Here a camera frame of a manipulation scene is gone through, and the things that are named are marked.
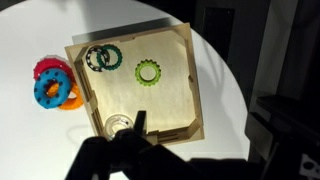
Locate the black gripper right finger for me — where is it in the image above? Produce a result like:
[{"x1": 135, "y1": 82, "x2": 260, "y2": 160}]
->
[{"x1": 245, "y1": 112, "x2": 284, "y2": 158}]

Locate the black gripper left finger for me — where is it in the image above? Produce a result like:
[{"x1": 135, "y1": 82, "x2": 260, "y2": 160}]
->
[{"x1": 133, "y1": 110, "x2": 148, "y2": 136}]

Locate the clear ring with coloured beads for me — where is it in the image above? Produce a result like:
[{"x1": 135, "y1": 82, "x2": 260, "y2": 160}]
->
[{"x1": 103, "y1": 113, "x2": 135, "y2": 141}]

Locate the wooden tray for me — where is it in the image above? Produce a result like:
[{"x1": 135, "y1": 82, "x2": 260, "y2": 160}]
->
[{"x1": 64, "y1": 22, "x2": 205, "y2": 146}]

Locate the lime green toothed ring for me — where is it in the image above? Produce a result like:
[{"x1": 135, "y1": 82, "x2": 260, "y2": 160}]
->
[{"x1": 134, "y1": 59, "x2": 162, "y2": 88}]

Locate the teal toothed ring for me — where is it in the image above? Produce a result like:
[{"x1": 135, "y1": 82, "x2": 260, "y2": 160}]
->
[{"x1": 96, "y1": 44, "x2": 124, "y2": 72}]

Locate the orange bumpy ring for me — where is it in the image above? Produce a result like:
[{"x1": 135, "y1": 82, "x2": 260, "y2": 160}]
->
[{"x1": 46, "y1": 82, "x2": 84, "y2": 111}]

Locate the black and white ring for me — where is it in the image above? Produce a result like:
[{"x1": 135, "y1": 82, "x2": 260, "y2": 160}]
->
[{"x1": 85, "y1": 45, "x2": 111, "y2": 73}]

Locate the blue ring with black dots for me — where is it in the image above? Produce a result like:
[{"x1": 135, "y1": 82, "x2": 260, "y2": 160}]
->
[{"x1": 33, "y1": 68, "x2": 73, "y2": 110}]

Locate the red ring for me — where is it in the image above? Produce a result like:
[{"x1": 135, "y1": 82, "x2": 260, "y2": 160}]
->
[{"x1": 32, "y1": 56, "x2": 75, "y2": 82}]

